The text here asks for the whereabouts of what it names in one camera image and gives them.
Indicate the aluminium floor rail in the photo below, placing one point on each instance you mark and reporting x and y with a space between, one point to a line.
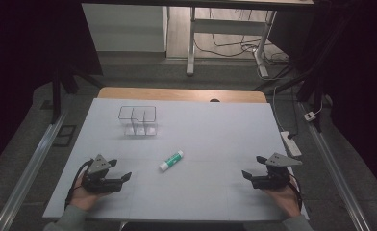
334 173
29 173

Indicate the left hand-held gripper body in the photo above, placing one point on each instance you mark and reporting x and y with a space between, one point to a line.
96 184

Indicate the white table cover board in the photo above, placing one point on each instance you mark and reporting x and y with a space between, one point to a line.
209 134

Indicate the black metal stand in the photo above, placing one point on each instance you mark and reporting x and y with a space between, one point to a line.
56 96
314 96

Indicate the white power strip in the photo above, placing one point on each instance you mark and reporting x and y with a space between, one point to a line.
290 143

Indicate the white cabinet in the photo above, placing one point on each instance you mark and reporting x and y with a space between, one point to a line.
124 27

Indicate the person's left hand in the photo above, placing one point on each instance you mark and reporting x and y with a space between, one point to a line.
82 199

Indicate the green white glue stick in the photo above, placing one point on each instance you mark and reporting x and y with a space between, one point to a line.
171 161

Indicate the clear plastic organizer box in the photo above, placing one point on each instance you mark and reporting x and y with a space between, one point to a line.
138 125

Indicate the white desk frame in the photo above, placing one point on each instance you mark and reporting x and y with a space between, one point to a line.
228 26

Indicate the person's right hand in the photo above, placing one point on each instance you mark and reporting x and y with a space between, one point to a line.
287 200

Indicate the small white plug adapter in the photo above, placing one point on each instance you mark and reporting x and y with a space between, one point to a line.
309 116

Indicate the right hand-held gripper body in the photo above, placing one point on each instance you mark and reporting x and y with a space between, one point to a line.
273 181

